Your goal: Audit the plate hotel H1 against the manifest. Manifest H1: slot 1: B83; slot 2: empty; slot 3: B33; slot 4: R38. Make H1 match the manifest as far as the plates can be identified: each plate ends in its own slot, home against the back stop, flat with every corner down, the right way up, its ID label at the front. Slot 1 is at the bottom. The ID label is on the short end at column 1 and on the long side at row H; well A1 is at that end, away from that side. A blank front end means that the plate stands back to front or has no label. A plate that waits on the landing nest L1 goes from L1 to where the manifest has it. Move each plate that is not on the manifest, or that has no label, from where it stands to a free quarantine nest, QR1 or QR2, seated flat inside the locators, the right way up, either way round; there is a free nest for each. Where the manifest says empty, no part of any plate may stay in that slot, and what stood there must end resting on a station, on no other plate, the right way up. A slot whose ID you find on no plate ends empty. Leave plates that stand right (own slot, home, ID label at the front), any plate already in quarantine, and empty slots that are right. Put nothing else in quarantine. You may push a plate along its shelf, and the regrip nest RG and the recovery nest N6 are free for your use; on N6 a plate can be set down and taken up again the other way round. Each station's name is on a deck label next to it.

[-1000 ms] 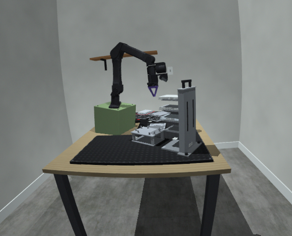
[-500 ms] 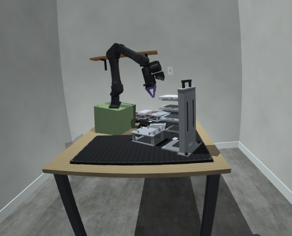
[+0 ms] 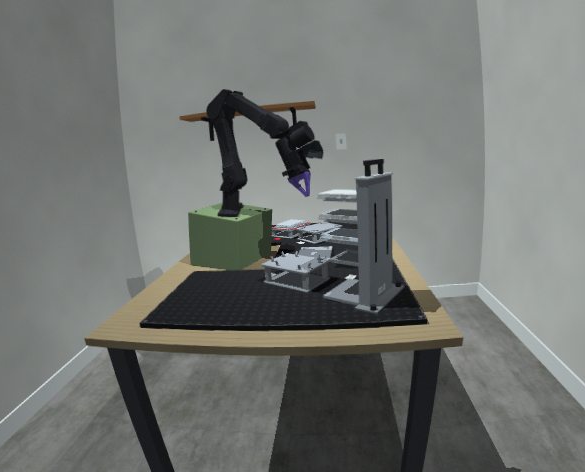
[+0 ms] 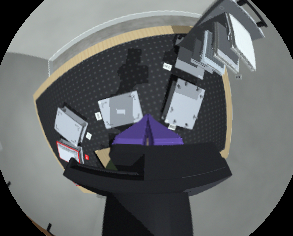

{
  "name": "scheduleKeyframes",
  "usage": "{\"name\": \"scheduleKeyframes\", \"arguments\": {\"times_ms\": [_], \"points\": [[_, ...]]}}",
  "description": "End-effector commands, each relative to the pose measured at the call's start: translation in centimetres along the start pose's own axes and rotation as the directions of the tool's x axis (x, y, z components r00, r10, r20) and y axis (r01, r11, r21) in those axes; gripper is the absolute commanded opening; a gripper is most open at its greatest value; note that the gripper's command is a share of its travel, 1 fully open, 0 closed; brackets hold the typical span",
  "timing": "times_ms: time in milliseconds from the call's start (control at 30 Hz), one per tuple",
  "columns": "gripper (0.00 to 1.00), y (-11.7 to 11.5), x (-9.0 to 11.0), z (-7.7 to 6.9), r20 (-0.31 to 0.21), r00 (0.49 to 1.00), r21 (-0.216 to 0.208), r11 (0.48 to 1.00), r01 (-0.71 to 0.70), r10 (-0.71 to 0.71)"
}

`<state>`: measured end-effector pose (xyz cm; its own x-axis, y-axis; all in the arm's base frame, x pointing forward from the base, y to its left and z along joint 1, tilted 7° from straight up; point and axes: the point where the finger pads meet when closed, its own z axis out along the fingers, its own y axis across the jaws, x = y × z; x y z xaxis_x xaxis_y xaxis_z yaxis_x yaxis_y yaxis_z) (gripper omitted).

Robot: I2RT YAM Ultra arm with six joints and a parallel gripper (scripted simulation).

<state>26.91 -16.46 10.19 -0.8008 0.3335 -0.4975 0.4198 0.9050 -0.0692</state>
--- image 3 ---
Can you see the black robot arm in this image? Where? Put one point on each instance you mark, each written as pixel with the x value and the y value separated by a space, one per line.
pixel 299 133

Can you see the black perforated breadboard table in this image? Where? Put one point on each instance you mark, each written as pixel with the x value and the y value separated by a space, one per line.
pixel 239 300

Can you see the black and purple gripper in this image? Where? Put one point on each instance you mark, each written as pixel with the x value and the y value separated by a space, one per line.
pixel 294 178

